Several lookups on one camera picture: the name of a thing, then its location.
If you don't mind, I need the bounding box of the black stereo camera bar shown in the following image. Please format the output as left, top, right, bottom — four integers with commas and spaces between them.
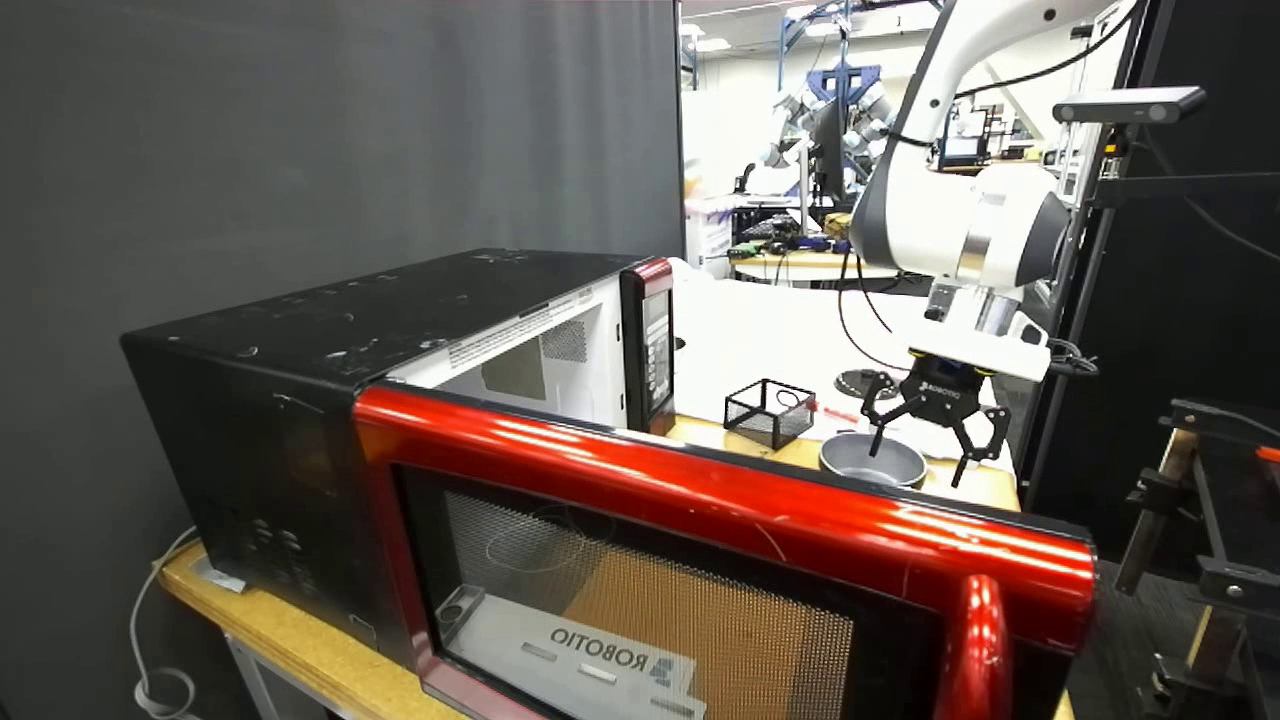
1052, 85, 1212, 133

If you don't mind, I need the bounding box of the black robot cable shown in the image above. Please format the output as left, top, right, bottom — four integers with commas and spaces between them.
834, 244, 926, 381

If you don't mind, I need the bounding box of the black mesh box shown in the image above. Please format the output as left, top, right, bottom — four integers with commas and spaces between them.
721, 375, 819, 452

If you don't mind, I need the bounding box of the cluttered lab workbench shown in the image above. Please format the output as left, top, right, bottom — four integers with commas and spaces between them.
685, 155, 874, 286

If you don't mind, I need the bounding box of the black metal clamp stand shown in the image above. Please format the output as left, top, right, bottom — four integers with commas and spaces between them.
1111, 397, 1280, 720

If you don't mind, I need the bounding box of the white Robotiq cardboard box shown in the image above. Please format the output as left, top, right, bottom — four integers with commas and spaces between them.
443, 585, 712, 720

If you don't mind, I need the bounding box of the white table cloth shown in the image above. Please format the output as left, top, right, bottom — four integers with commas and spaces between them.
665, 254, 937, 443

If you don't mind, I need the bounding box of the red framed microwave door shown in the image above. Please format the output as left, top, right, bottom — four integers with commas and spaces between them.
352, 383, 1104, 720

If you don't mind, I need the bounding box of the black side panel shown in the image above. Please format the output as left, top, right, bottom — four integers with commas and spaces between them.
1023, 0, 1280, 562

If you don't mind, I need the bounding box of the dark backdrop curtain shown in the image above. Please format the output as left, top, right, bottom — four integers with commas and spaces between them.
0, 0, 689, 720

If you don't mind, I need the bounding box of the round steel bowl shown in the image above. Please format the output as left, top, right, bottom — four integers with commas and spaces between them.
834, 366, 901, 399

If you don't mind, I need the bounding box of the black microwave body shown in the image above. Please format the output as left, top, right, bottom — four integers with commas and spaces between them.
117, 244, 685, 672

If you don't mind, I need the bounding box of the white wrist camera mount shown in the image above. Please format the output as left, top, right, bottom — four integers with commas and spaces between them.
915, 279, 1058, 388

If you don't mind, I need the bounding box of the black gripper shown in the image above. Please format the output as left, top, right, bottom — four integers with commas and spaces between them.
855, 349, 1011, 490

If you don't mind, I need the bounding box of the white power cable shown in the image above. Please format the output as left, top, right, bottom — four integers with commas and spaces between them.
128, 523, 205, 720

